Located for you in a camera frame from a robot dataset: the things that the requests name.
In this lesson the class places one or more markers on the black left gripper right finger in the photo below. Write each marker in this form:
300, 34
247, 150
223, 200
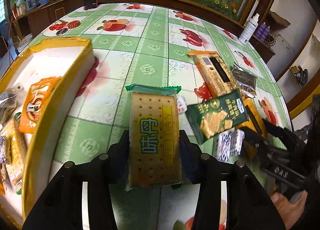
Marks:
198, 167

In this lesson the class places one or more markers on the purple bottles pair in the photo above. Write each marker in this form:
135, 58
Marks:
262, 31

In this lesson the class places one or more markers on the clear dark snack packet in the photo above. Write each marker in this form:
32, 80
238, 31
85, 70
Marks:
11, 98

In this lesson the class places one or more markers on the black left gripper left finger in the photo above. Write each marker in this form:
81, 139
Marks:
109, 168

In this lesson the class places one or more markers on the white plastic bucket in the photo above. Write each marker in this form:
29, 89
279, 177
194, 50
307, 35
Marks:
21, 44

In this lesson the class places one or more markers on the small black jar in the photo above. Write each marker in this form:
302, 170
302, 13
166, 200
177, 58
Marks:
90, 4

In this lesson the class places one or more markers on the orange snack packet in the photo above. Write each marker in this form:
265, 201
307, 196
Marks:
35, 103

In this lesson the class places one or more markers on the orange cracker pack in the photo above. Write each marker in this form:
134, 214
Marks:
255, 121

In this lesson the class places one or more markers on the white spray bottle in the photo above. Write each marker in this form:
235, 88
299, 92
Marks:
249, 29

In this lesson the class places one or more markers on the small blue-white candy packet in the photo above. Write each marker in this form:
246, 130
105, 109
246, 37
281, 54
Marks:
222, 145

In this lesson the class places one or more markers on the tan barcode cracker pack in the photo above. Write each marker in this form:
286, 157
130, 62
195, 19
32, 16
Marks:
215, 72

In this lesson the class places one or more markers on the right hand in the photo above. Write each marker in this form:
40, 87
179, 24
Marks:
289, 212

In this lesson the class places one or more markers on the silver foil snack packet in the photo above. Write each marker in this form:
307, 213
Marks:
246, 81

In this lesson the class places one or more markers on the dark green cracker packet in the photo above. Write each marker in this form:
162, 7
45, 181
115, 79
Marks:
216, 115

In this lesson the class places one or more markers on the green-edged cracker pack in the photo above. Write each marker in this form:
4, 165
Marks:
154, 159

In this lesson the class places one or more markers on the cracker pack inside box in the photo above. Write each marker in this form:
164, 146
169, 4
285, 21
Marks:
13, 153

